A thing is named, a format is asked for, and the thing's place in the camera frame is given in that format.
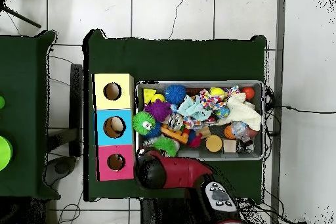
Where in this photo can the shallow clear mesh bin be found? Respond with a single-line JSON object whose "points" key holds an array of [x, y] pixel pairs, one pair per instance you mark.
{"points": [[236, 157]]}

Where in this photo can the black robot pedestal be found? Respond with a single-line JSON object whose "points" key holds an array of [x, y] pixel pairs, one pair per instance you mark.
{"points": [[162, 213]]}

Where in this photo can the colourful patterned cloth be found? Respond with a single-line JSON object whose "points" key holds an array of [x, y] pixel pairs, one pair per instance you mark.
{"points": [[210, 100]]}

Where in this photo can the lime green bowl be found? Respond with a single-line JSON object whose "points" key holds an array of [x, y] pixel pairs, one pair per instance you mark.
{"points": [[4, 153]]}

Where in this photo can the yellow ball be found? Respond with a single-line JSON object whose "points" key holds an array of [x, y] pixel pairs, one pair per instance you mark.
{"points": [[217, 91]]}

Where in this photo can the purple spiky toy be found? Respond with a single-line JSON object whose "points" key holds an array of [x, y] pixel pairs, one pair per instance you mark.
{"points": [[158, 109]]}

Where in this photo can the plain green spiky ball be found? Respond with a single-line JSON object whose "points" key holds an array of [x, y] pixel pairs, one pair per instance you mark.
{"points": [[166, 145]]}

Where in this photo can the wooden box with three holes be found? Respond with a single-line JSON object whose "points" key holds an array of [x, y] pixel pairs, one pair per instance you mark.
{"points": [[120, 103]]}

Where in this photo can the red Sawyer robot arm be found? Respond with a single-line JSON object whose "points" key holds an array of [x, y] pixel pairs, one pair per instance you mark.
{"points": [[183, 172]]}

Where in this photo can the black tripod leg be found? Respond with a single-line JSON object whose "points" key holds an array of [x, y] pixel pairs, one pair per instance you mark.
{"points": [[23, 18]]}

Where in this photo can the green spiky ball with eyes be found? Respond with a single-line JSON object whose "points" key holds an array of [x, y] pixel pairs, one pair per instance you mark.
{"points": [[141, 121]]}

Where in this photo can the blue spiky ball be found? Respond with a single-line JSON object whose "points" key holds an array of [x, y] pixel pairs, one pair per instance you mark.
{"points": [[155, 130], [175, 94]]}

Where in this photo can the small green object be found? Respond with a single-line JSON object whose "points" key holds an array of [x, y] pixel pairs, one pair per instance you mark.
{"points": [[1, 102]]}

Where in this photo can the cream white cloth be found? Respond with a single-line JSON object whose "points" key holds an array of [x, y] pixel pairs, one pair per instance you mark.
{"points": [[241, 111]]}

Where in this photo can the crushed silver drink can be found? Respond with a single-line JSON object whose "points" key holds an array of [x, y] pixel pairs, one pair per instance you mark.
{"points": [[175, 121]]}

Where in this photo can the light blue cloth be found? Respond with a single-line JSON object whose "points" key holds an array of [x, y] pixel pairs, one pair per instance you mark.
{"points": [[194, 108]]}

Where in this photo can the dark green side tablecloth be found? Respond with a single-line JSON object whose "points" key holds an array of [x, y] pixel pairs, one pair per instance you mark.
{"points": [[23, 103]]}

